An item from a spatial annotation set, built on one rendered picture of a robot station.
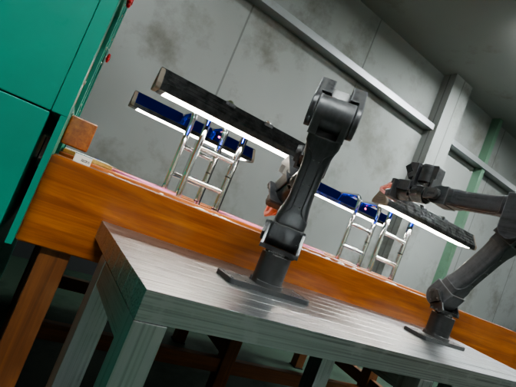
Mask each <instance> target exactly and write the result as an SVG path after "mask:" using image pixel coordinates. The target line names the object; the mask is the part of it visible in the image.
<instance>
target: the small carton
mask: <svg viewBox="0 0 516 387"><path fill-rule="evenodd" d="M92 160H93V158H92V157H89V156H87V155H84V154H81V153H79V152H77V151H76V153H75V155H74V158H73V161H75V162H78V163H79V164H83V165H85V166H88V167H90V165H91V162H92Z"/></svg>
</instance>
